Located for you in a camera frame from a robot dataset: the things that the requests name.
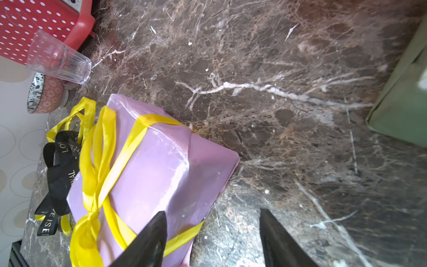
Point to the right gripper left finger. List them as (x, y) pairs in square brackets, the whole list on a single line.
[(148, 247)]

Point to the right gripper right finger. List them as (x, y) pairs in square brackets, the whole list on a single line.
[(279, 248)]

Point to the yellow ribbon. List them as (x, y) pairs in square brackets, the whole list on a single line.
[(100, 173), (80, 120)]

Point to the purple gift box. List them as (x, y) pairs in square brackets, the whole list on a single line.
[(160, 173)]

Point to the black ribbon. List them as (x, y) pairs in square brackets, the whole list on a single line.
[(61, 158)]

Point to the green gift box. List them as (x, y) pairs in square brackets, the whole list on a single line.
[(401, 109)]

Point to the patterned ceramic bowl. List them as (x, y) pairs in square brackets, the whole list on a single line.
[(46, 94)]

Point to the clear plastic cup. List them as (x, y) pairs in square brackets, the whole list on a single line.
[(50, 56)]

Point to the red polka dot toaster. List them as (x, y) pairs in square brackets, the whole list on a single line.
[(71, 22)]

